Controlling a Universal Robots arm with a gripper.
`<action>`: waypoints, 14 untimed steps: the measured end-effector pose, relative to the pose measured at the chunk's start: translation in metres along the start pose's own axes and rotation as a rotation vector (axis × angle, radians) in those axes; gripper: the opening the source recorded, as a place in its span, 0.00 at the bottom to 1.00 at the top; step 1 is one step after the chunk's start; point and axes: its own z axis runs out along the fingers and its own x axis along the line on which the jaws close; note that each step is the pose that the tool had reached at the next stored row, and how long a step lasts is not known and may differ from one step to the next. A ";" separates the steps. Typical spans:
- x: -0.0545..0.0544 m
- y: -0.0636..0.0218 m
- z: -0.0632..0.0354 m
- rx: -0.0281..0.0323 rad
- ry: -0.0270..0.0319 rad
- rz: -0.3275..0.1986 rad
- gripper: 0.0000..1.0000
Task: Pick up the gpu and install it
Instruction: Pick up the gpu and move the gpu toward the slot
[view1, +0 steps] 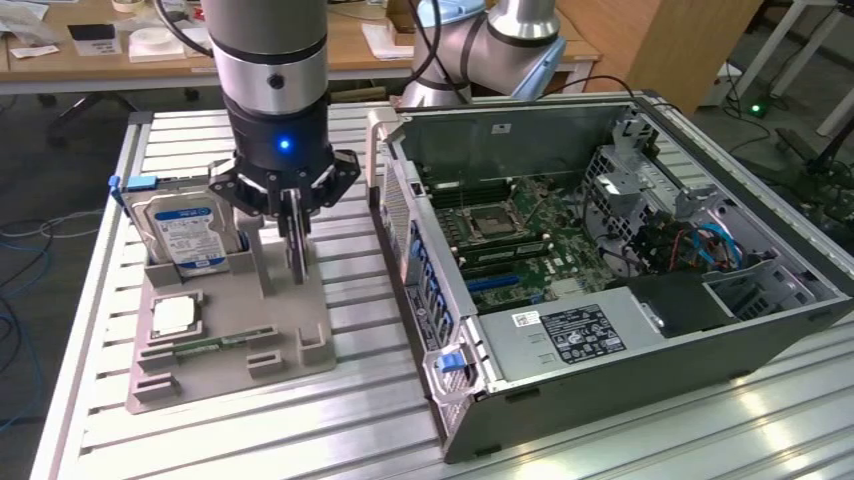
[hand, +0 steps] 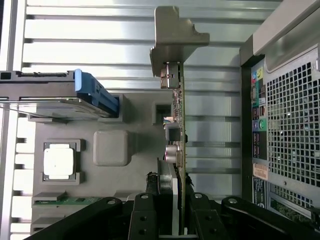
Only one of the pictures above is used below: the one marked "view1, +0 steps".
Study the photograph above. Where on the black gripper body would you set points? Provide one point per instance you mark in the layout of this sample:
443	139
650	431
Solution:
281	145

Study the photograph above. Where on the graphics card with grey bracket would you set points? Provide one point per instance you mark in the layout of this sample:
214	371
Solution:
301	265

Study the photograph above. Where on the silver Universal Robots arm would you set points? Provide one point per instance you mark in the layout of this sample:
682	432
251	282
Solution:
267	50

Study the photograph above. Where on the hard disk with blue carrier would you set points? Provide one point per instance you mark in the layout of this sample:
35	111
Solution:
194	235

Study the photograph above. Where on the CPU socket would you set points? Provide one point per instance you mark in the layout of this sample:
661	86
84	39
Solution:
493	222

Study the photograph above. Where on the grey parts rack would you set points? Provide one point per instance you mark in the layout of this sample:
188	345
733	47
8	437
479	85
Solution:
267	320

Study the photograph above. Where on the white paper stack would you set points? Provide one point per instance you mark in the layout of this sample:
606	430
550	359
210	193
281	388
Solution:
387	42

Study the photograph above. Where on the silver CPU chip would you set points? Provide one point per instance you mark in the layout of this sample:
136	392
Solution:
175	316

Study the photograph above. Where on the green RAM stick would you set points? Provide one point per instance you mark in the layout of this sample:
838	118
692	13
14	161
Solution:
501	252
214	344

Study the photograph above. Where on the black chair base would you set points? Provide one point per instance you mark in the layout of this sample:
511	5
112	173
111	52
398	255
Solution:
74	115

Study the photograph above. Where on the wooden desk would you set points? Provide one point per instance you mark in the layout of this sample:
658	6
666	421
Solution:
100	70

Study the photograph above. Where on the blue expansion slot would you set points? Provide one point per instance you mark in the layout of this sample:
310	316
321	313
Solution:
494	283

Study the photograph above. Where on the black and white label box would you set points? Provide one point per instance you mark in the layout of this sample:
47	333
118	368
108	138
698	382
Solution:
94	37

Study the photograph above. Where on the tape roll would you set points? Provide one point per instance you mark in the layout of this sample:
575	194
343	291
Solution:
126	5

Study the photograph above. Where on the green motherboard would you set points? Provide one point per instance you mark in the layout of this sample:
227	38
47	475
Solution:
567	250

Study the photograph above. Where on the blue case latch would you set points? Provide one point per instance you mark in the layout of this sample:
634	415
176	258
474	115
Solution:
449	362

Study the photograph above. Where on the silver chipset heatsink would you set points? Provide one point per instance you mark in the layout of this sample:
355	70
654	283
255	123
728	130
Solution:
573	287

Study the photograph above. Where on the white paper card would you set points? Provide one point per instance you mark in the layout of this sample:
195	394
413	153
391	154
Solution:
34	51

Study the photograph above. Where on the metal disk bay cage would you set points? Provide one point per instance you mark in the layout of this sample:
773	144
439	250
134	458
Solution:
621	195

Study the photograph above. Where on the grey power supply unit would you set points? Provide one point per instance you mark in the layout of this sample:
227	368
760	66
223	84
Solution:
574	335

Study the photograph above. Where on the wooden cabinet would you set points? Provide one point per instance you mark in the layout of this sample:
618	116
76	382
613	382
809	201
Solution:
667	50

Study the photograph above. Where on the open grey PC case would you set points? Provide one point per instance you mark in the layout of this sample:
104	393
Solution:
601	400

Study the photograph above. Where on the white table frame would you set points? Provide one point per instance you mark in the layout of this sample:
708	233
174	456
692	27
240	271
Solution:
794	30

